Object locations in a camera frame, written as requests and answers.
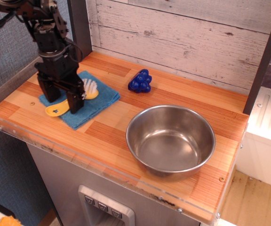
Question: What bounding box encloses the silver metal bowl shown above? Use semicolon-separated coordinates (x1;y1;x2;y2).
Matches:
126;105;215;181

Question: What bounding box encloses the blue toy grape bunch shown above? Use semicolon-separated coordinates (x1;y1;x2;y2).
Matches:
128;69;152;93

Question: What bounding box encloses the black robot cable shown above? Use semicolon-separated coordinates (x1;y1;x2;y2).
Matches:
0;10;17;29

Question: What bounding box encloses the dark grey right post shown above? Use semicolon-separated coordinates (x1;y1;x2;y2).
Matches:
243;33;271;115

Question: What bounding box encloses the silver ice dispenser panel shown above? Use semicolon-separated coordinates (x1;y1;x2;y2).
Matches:
78;185;136;226

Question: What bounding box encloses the blue cloth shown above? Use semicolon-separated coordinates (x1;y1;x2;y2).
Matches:
38;70;121;131

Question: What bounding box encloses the grey toy fridge cabinet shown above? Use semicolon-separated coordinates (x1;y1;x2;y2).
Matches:
28;145;200;226

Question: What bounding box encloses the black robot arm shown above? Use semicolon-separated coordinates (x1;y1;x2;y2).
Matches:
0;0;86;114

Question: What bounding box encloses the yellow brush with white bristles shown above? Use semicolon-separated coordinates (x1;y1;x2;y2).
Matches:
45;79;99;117

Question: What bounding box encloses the orange object bottom left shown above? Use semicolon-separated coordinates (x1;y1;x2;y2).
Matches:
0;216;22;226

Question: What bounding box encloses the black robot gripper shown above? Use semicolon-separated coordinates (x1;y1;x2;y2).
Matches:
35;50;85;114

